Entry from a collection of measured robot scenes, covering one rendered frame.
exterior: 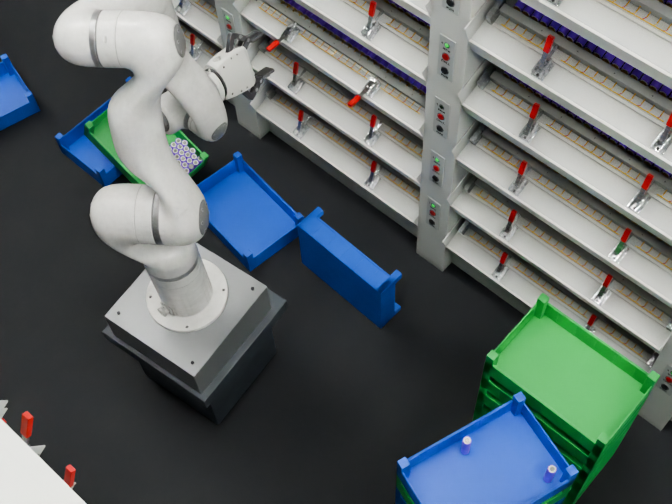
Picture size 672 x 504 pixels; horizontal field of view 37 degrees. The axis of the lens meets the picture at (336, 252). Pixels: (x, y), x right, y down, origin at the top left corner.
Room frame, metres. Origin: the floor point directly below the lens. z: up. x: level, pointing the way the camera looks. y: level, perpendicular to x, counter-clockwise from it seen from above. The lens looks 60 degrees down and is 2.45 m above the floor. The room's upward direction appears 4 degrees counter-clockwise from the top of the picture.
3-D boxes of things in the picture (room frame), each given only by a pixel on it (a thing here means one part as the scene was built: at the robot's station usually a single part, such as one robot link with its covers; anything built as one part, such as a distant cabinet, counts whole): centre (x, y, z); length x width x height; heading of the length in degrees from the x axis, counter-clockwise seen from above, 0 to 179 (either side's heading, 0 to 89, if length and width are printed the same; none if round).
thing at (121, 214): (1.13, 0.39, 0.69); 0.19 x 0.12 x 0.24; 81
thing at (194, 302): (1.13, 0.35, 0.48); 0.19 x 0.19 x 0.18
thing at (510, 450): (0.64, -0.27, 0.44); 0.30 x 0.20 x 0.08; 116
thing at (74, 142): (1.89, 0.62, 0.04); 0.30 x 0.20 x 0.08; 134
